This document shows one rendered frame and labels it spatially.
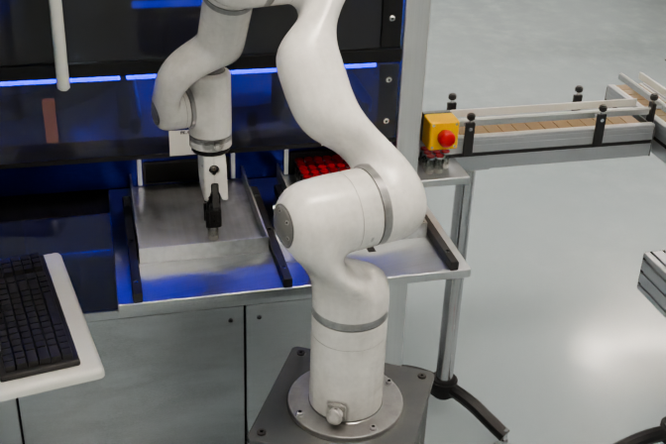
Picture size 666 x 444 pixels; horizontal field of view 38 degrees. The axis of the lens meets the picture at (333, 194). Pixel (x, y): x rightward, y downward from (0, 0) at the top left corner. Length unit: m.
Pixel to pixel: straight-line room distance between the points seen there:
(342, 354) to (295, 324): 0.94
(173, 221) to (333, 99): 0.78
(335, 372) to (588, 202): 2.88
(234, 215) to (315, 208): 0.79
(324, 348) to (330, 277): 0.16
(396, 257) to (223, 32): 0.60
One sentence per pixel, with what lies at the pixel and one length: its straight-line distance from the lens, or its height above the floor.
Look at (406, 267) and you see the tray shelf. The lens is 1.97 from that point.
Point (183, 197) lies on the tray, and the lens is 2.22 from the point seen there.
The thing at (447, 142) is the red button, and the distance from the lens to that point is 2.26.
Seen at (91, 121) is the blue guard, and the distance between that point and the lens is 2.12.
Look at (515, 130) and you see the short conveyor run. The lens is 2.52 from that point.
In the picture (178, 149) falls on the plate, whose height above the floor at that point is 1.01.
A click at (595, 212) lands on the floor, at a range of 4.24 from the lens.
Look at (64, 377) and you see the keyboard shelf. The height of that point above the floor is 0.80.
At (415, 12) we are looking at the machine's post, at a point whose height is 1.29.
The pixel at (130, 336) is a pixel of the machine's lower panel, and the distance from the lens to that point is 2.39.
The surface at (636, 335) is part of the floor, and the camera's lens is 3.49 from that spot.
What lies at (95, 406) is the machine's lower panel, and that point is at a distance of 2.51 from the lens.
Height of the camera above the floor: 1.90
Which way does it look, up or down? 27 degrees down
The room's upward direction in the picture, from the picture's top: 2 degrees clockwise
